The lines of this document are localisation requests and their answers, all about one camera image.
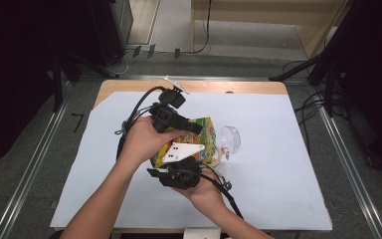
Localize person's right hand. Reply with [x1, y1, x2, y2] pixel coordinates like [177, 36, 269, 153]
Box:
[172, 168, 228, 213]

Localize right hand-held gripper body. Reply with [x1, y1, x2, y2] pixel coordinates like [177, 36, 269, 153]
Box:
[146, 142, 207, 191]

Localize wooden shelf unit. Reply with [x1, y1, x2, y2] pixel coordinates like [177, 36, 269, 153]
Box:
[190, 0, 351, 59]

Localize white box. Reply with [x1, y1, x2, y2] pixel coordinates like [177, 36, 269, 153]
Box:
[182, 227, 222, 239]

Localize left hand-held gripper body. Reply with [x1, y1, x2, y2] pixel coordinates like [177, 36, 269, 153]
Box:
[148, 76, 191, 133]

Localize dark curtain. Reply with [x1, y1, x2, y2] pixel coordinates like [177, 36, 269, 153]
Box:
[331, 0, 382, 173]
[0, 0, 94, 173]

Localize black hanging cable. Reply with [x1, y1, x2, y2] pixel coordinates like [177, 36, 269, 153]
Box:
[192, 0, 213, 55]

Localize yellow refill pouch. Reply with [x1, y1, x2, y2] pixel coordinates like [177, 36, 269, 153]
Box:
[149, 117, 218, 169]

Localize black tripod stand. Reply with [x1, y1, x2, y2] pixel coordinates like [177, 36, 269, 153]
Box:
[268, 0, 379, 118]
[48, 46, 120, 114]

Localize person's left hand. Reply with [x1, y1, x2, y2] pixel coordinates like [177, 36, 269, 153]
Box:
[116, 116, 183, 167]

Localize black floor cables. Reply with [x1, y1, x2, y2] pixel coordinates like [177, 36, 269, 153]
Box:
[282, 59, 347, 157]

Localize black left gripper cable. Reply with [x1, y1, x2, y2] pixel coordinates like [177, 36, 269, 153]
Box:
[113, 85, 167, 162]

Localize white floor cable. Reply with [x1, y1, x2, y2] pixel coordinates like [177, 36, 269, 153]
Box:
[107, 49, 132, 76]

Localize metal floor rail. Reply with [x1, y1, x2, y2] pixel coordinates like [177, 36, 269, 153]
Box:
[79, 74, 316, 83]
[0, 79, 74, 239]
[312, 89, 382, 239]

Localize black cabinet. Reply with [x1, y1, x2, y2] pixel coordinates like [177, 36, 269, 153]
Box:
[79, 0, 134, 67]

